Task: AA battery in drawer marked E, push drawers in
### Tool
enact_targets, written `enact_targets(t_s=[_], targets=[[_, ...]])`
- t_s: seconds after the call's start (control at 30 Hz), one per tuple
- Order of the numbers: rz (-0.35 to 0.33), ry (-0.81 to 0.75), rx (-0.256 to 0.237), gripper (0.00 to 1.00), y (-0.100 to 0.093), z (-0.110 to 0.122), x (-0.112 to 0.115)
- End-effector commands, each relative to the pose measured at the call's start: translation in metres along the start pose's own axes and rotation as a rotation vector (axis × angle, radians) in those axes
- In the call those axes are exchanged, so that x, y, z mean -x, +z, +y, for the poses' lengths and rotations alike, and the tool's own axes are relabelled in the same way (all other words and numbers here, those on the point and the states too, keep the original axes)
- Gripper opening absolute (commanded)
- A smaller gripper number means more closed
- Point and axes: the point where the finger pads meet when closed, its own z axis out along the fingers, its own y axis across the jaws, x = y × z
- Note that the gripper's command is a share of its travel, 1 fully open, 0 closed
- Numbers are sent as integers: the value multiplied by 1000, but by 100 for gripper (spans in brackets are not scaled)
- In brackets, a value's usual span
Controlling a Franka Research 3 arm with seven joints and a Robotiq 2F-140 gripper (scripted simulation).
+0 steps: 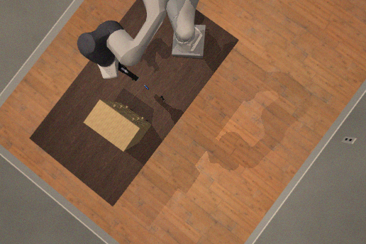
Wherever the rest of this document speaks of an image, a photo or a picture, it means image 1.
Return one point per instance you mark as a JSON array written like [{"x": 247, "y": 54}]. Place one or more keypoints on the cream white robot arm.
[{"x": 110, "y": 43}]

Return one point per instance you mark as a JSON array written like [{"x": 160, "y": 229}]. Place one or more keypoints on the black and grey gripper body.
[{"x": 120, "y": 66}]

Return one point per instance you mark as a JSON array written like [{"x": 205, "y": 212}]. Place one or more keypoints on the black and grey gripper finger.
[{"x": 130, "y": 74}]

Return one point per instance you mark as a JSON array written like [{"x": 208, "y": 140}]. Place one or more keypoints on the tan wooden chest of drawers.
[{"x": 114, "y": 127}]

